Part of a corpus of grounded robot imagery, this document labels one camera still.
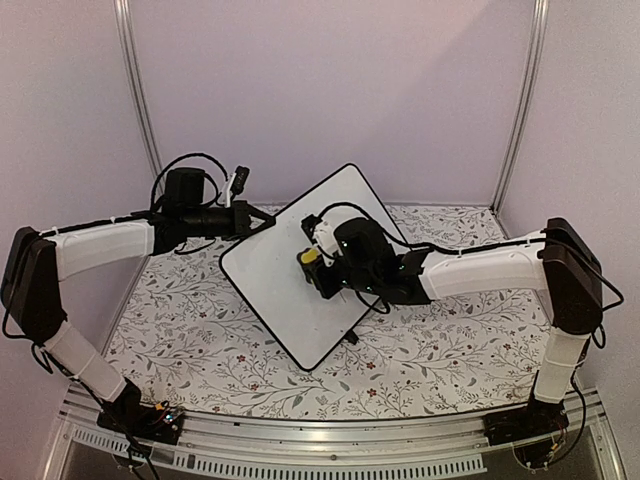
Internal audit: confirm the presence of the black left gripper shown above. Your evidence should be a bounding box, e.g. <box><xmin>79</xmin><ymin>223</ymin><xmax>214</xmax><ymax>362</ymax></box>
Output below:
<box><xmin>184</xmin><ymin>200</ymin><xmax>277</xmax><ymax>242</ymax></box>

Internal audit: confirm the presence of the white whiteboard black frame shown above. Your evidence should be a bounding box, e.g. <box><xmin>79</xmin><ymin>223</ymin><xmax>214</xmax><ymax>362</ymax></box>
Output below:
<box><xmin>219</xmin><ymin>164</ymin><xmax>406</xmax><ymax>372</ymax></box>

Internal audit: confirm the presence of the yellow black whiteboard eraser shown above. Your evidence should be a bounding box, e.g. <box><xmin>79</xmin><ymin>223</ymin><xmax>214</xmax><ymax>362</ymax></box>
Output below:
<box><xmin>296</xmin><ymin>247</ymin><xmax>321</xmax><ymax>267</ymax></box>

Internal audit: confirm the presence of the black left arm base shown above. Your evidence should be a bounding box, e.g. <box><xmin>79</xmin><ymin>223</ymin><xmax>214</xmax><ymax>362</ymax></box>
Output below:
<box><xmin>97</xmin><ymin>379</ymin><xmax>185</xmax><ymax>445</ymax></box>

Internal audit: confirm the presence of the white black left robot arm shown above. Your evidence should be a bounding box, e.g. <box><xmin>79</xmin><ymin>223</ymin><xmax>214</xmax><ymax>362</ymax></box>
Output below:
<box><xmin>1</xmin><ymin>167</ymin><xmax>276</xmax><ymax>434</ymax></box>

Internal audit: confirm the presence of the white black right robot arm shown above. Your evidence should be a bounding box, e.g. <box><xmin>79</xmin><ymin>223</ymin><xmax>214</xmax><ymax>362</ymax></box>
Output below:
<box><xmin>297</xmin><ymin>215</ymin><xmax>604</xmax><ymax>436</ymax></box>

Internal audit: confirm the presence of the black whiteboard stand foot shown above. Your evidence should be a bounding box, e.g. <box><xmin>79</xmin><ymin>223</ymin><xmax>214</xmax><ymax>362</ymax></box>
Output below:
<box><xmin>345</xmin><ymin>330</ymin><xmax>359</xmax><ymax>345</ymax></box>

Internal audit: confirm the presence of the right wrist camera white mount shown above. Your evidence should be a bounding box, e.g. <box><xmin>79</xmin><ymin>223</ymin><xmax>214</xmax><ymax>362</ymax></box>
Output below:
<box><xmin>301</xmin><ymin>215</ymin><xmax>342</xmax><ymax>267</ymax></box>

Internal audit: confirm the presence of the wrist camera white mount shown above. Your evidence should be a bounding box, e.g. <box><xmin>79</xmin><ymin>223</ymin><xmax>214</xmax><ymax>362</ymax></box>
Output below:
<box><xmin>218</xmin><ymin>166</ymin><xmax>250</xmax><ymax>207</ymax></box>
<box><xmin>301</xmin><ymin>215</ymin><xmax>342</xmax><ymax>267</ymax></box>

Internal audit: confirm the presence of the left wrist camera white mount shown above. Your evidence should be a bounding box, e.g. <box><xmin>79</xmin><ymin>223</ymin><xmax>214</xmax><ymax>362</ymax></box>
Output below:
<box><xmin>218</xmin><ymin>166</ymin><xmax>250</xmax><ymax>207</ymax></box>

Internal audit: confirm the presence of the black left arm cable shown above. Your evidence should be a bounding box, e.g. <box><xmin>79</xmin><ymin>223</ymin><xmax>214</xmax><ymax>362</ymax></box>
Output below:
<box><xmin>149</xmin><ymin>152</ymin><xmax>231</xmax><ymax>206</ymax></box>

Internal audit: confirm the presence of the aluminium front rail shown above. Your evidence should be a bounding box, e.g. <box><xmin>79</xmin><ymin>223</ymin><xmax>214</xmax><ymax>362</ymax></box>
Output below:
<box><xmin>43</xmin><ymin>388</ymin><xmax>628</xmax><ymax>479</ymax></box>

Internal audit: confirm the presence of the aluminium corner post left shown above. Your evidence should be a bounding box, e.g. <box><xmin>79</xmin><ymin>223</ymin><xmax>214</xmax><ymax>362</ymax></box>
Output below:
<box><xmin>113</xmin><ymin>0</ymin><xmax>165</xmax><ymax>195</ymax></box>

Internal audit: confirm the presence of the aluminium corner post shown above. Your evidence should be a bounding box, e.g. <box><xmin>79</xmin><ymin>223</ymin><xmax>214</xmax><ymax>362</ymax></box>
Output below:
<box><xmin>113</xmin><ymin>0</ymin><xmax>165</xmax><ymax>195</ymax></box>
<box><xmin>490</xmin><ymin>0</ymin><xmax>549</xmax><ymax>216</ymax></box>

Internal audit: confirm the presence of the aluminium corner post right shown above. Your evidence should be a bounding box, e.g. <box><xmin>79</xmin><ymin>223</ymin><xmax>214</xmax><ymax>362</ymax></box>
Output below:
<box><xmin>490</xmin><ymin>0</ymin><xmax>549</xmax><ymax>216</ymax></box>

